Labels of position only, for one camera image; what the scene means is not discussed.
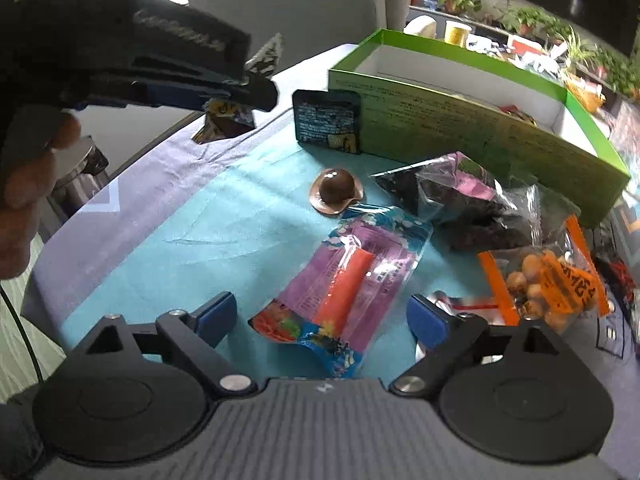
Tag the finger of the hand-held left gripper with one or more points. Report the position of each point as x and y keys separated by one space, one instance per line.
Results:
x=170 y=97
x=260 y=92

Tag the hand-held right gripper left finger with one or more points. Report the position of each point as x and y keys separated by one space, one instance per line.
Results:
x=216 y=316

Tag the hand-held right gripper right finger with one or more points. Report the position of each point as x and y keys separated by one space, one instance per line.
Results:
x=427 y=322

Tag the brown snack packet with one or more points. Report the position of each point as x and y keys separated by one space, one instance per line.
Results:
x=230 y=121

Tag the black snack packet teal print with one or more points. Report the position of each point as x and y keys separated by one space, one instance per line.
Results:
x=325 y=120

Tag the purple sausage packet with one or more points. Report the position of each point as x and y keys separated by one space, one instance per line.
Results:
x=350 y=270

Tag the brown round chocolate snack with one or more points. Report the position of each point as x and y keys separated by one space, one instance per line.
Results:
x=336 y=185

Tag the dark purple snack bag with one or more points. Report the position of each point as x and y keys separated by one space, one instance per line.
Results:
x=465 y=205

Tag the orange zip bag of balls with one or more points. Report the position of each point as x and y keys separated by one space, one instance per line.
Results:
x=555 y=280

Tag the green cardboard box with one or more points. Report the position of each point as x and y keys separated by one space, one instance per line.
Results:
x=450 y=125

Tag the red dark snack packet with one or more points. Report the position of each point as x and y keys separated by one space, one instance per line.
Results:
x=520 y=116

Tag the person's left hand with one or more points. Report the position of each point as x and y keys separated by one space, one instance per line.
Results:
x=25 y=195

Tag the small red white packet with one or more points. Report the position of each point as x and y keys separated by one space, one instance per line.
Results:
x=475 y=305

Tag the pale green patterned cloth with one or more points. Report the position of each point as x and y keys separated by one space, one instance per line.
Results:
x=20 y=350

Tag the black red snack packet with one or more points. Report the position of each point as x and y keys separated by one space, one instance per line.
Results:
x=621 y=272

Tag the yellow can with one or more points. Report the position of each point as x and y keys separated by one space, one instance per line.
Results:
x=457 y=34

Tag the yellow wicker basket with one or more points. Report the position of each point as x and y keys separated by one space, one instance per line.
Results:
x=582 y=91

